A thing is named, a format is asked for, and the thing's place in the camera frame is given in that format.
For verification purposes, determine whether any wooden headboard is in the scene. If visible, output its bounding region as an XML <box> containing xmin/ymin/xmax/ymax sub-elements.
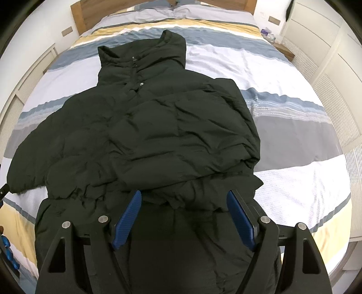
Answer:
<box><xmin>71</xmin><ymin>0</ymin><xmax>258</xmax><ymax>35</ymax></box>

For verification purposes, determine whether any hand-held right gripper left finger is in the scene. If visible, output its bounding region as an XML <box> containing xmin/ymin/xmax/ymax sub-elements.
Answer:
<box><xmin>35</xmin><ymin>190</ymin><xmax>142</xmax><ymax>294</ymax></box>

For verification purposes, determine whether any dark green puffer jacket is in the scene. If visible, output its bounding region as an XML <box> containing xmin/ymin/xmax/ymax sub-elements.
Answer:
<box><xmin>6</xmin><ymin>30</ymin><xmax>283</xmax><ymax>294</ymax></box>

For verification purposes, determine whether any bed with striped blanket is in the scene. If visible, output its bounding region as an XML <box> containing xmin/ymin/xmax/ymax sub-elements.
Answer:
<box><xmin>1</xmin><ymin>6</ymin><xmax>352</xmax><ymax>283</ymax></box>

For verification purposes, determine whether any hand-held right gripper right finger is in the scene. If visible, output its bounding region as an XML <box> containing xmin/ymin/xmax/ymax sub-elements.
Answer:
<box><xmin>226</xmin><ymin>190</ymin><xmax>332</xmax><ymax>294</ymax></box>

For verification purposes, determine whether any wooden nightstand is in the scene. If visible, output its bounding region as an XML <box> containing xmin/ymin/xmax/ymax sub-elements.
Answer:
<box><xmin>275</xmin><ymin>42</ymin><xmax>296</xmax><ymax>62</ymax></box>

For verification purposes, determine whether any white wardrobe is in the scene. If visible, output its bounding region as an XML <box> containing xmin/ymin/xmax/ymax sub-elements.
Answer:
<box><xmin>282</xmin><ymin>0</ymin><xmax>362</xmax><ymax>159</ymax></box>

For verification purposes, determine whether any white slatted cabinet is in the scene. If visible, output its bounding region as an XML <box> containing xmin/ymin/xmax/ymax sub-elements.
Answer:
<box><xmin>0</xmin><ymin>42</ymin><xmax>58</xmax><ymax>128</ymax></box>

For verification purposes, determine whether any grey pillow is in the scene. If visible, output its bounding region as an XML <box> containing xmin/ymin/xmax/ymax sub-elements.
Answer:
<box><xmin>173</xmin><ymin>2</ymin><xmax>255</xmax><ymax>21</ymax></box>
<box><xmin>95</xmin><ymin>0</ymin><xmax>176</xmax><ymax>20</ymax></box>

